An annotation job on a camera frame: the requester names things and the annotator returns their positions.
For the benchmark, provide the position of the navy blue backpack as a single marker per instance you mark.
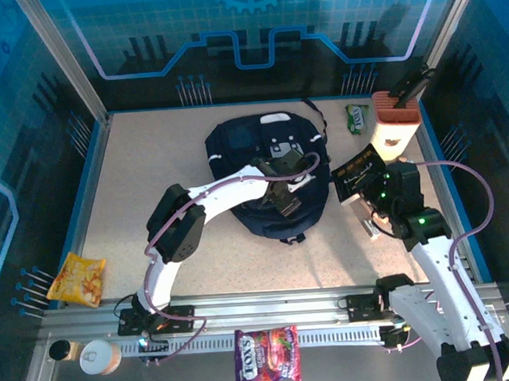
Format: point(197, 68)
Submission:
point(243, 139)

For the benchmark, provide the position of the black hardcover book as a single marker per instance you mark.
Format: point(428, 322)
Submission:
point(357, 171)

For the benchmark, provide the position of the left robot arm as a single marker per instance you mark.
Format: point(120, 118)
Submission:
point(224, 192)

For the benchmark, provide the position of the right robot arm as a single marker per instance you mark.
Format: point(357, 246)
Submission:
point(441, 274)

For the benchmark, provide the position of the green Fox's candy bag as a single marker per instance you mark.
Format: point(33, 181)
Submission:
point(357, 118)

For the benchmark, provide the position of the purple Fox's candy bag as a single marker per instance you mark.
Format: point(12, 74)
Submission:
point(267, 358)

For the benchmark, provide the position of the yellow snack bag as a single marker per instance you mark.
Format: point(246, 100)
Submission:
point(72, 283)

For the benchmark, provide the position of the small white box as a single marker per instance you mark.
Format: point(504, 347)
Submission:
point(370, 229)

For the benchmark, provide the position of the pink and cream knife block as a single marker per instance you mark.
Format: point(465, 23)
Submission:
point(391, 126)

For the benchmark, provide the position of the tin can with white lid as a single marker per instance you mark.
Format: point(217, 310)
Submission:
point(98, 357)

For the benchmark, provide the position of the small black-capped bottle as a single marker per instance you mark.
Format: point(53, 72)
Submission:
point(59, 350)

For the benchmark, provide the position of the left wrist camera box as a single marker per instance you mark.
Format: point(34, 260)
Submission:
point(301, 182)

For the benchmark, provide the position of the aluminium frame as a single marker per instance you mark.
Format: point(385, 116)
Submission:
point(266, 304)

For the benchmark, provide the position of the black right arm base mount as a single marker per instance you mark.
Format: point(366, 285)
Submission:
point(361, 307)

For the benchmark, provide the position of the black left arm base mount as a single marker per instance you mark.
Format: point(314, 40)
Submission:
point(180, 318)

